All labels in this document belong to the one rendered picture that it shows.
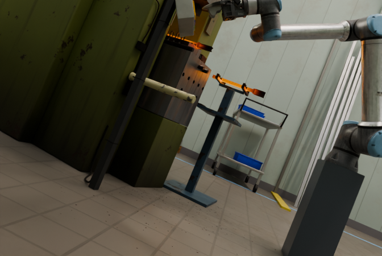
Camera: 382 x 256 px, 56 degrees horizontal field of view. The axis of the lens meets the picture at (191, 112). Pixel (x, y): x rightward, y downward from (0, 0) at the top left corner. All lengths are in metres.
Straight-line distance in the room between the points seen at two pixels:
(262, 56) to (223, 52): 0.67
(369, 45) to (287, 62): 4.25
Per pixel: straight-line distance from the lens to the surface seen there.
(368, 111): 2.08
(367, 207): 6.43
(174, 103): 2.28
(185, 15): 1.73
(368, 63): 2.08
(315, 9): 6.61
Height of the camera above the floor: 0.48
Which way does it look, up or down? 2 degrees up
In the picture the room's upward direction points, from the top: 23 degrees clockwise
